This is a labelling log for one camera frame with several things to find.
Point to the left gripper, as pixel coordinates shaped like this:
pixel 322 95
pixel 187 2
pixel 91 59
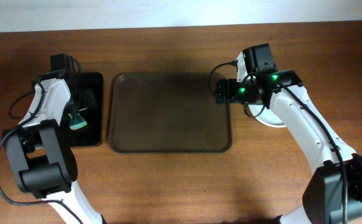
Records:
pixel 88 99

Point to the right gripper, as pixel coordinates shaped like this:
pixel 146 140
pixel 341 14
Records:
pixel 231 97

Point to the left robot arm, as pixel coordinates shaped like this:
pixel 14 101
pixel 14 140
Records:
pixel 42 162

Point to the black plastic tray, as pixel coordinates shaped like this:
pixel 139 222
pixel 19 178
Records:
pixel 91 134

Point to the green yellow sponge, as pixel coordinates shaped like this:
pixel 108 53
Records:
pixel 76 122

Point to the brown serving tray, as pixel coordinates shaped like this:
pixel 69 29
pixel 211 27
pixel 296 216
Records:
pixel 167 112

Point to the white plate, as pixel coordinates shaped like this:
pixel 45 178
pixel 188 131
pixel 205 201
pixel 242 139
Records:
pixel 268 118

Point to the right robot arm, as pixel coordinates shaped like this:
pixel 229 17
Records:
pixel 334 193

